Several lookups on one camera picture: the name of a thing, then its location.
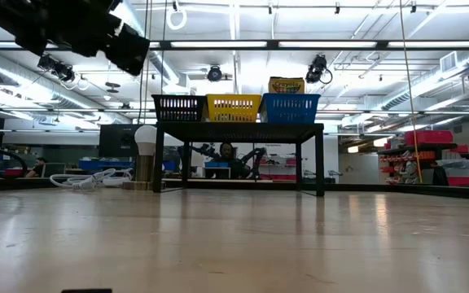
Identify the black mesh tray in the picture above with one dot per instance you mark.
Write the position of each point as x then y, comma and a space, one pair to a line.
179, 108

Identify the yellow plastic slotted basket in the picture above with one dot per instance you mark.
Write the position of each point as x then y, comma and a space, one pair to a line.
233, 108

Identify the yellow crayon box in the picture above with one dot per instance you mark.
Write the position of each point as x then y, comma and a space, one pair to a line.
286, 85

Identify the blue plastic tray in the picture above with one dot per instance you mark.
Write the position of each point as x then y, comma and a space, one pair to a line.
289, 108

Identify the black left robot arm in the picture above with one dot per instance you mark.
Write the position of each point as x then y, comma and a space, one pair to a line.
55, 24

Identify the black background robot arm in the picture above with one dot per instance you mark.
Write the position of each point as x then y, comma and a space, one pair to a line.
202, 150
255, 156

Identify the black mesh desk riser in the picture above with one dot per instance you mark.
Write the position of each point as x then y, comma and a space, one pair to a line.
238, 132

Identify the white light bulb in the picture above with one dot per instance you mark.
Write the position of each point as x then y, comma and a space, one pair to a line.
146, 138

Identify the black monitor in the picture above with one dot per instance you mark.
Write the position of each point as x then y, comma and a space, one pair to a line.
116, 140

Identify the wooden bulb base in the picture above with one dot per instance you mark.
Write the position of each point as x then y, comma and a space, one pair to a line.
145, 171

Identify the person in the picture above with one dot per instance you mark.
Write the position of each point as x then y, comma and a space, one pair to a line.
38, 167
226, 152

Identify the black rig beam with lights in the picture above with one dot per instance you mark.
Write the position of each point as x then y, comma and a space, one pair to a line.
273, 45

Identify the red storage bin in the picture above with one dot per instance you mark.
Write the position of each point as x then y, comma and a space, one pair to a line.
428, 137

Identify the round black overhead camera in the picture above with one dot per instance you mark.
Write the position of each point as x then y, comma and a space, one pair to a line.
214, 73

